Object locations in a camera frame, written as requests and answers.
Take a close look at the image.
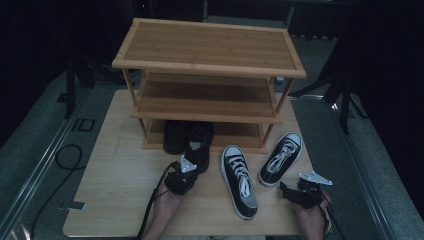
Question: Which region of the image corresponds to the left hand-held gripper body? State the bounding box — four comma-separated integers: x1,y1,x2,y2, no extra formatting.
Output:
164,154,200,196

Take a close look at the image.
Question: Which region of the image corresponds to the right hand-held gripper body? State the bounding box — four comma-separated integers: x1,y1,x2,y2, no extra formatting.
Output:
294,171,334,210

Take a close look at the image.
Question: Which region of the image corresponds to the black and white sneaker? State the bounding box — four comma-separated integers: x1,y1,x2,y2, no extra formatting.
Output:
220,144,259,221
258,132,303,188

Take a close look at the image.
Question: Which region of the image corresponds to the black shoe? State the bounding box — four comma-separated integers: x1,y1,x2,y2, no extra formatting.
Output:
184,121,215,175
162,120,189,156

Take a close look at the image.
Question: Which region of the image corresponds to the wooden shoe rack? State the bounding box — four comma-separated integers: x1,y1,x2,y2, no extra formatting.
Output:
111,17,308,155

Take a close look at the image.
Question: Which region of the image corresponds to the person's right hand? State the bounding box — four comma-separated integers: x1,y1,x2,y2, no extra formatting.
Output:
293,190,334,232

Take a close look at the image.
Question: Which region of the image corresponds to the person's left hand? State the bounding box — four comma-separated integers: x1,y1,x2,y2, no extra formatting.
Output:
152,183,189,219

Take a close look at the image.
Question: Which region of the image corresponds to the black metal stand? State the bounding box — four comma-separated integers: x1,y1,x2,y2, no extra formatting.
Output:
289,63,369,135
64,58,98,120

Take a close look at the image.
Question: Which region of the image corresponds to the grey tape piece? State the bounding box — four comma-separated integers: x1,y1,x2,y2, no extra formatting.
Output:
57,200,86,212

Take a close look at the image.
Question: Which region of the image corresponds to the black floor socket plate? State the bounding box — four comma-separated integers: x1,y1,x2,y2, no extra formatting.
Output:
71,117,97,132

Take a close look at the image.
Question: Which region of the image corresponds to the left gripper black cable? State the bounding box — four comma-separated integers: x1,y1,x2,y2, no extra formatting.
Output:
134,161,178,240

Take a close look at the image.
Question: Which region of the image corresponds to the black floor cable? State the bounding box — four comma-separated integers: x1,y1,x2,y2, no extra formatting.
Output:
30,143,85,240

